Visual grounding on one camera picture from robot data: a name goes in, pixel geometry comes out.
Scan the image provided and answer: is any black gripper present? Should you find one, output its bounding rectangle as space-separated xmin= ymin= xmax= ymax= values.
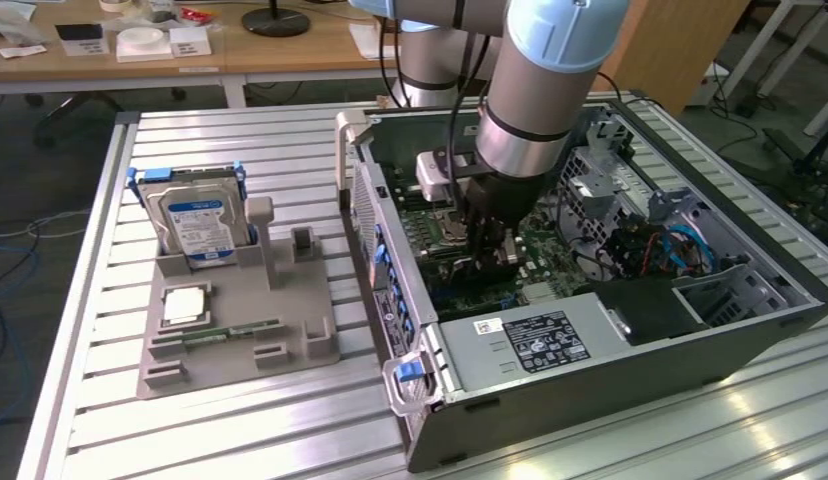
xmin=462 ymin=171 xmax=547 ymax=282

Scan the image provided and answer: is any metal CPU socket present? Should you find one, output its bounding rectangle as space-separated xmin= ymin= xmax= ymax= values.
xmin=434 ymin=202 xmax=470 ymax=247

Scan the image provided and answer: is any perforated metal disk bay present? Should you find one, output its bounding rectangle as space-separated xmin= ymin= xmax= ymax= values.
xmin=556 ymin=144 xmax=659 ymax=281

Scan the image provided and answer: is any green motherboard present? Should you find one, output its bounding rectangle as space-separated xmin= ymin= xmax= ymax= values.
xmin=386 ymin=169 xmax=606 ymax=324

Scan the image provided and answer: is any grey power supply unit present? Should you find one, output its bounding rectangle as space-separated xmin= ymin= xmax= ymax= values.
xmin=423 ymin=292 xmax=633 ymax=392

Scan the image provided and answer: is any white paper stack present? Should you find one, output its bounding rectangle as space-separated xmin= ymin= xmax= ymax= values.
xmin=350 ymin=24 xmax=400 ymax=60

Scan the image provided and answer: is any grey metal disk bay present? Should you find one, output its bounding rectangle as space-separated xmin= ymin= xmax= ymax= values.
xmin=670 ymin=262 xmax=789 ymax=326

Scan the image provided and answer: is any dark grey PC case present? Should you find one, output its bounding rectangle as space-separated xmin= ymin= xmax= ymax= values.
xmin=335 ymin=97 xmax=828 ymax=474

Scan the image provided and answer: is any black floor stand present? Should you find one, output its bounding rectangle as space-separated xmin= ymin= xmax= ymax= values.
xmin=763 ymin=97 xmax=828 ymax=221

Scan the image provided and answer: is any grey printed parts rack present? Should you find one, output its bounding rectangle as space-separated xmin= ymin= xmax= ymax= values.
xmin=133 ymin=196 xmax=342 ymax=401

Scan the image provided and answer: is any silver hard disk blue label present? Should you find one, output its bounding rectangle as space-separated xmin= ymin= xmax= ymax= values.
xmin=133 ymin=169 xmax=246 ymax=264

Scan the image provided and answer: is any black round lamp base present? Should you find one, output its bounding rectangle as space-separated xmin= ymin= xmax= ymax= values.
xmin=239 ymin=0 xmax=312 ymax=38

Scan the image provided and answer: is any green RAM stick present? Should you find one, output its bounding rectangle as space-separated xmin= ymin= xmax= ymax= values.
xmin=152 ymin=319 xmax=282 ymax=346

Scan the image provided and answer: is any silver CPU chip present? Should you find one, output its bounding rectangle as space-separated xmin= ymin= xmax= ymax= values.
xmin=160 ymin=288 xmax=208 ymax=324

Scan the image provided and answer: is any hard drive in blue caddy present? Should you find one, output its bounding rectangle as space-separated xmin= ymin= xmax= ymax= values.
xmin=124 ymin=160 xmax=247 ymax=251

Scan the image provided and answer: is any plain white box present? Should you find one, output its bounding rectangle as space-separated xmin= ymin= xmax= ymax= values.
xmin=167 ymin=27 xmax=215 ymax=59

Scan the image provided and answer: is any white box with tape roll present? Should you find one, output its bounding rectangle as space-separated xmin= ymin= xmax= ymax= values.
xmin=113 ymin=27 xmax=175 ymax=64

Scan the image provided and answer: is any black office chair base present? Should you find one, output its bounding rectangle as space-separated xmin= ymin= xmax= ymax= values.
xmin=23 ymin=87 xmax=188 ymax=149

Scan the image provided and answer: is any white box black lid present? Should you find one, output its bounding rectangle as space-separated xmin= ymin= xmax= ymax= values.
xmin=55 ymin=23 xmax=111 ymax=57

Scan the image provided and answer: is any clear plastic bag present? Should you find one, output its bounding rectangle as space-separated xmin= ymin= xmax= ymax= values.
xmin=0 ymin=0 xmax=49 ymax=47

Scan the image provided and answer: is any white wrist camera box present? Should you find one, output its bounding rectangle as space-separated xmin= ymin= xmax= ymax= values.
xmin=415 ymin=151 xmax=456 ymax=203

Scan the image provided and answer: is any black camera cable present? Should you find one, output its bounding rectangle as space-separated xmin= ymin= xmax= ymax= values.
xmin=443 ymin=34 xmax=496 ymax=211

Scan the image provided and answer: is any red and black wire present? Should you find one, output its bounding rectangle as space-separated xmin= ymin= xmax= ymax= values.
xmin=638 ymin=232 xmax=658 ymax=276

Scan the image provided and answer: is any blue disk wire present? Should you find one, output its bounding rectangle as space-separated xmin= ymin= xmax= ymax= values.
xmin=658 ymin=227 xmax=697 ymax=275
xmin=679 ymin=224 xmax=717 ymax=276

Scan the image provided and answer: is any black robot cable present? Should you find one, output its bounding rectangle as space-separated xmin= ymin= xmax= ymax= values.
xmin=376 ymin=17 xmax=414 ymax=109

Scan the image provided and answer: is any wooden desk white frame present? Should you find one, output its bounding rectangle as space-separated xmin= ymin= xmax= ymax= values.
xmin=0 ymin=0 xmax=402 ymax=109

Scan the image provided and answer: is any white table frame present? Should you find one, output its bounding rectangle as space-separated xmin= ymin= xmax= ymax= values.
xmin=717 ymin=0 xmax=828 ymax=136

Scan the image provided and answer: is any white floor cable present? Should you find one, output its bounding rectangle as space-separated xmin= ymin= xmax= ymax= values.
xmin=0 ymin=207 xmax=88 ymax=239

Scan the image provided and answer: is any blue floor cable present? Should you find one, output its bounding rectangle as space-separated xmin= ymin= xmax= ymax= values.
xmin=0 ymin=234 xmax=45 ymax=431

